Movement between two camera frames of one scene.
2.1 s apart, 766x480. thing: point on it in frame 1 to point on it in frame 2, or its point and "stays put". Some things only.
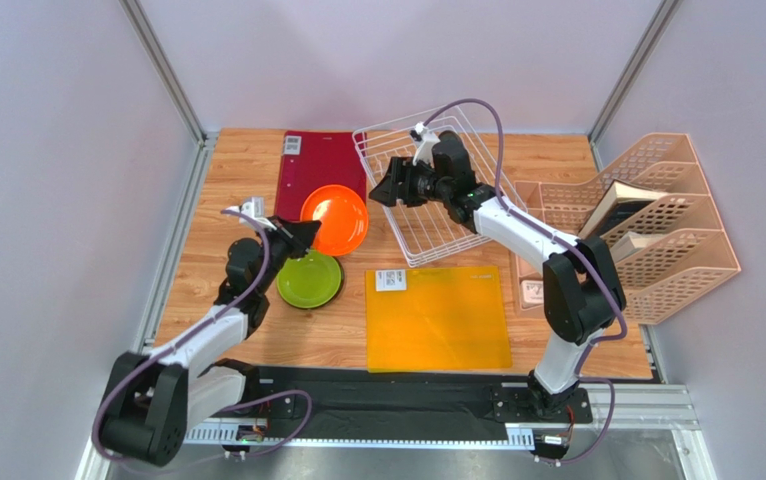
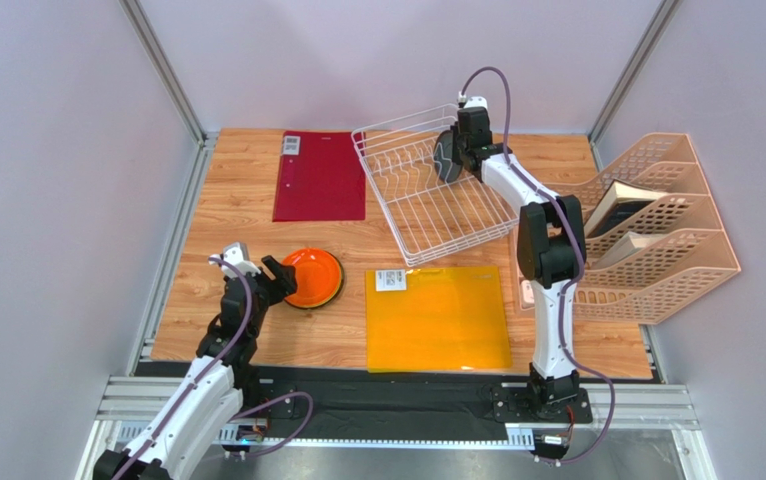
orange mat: (447, 318) stays put
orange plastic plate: (343, 217) to (319, 278)
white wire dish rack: (427, 231) stays put
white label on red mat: (292, 145) stays put
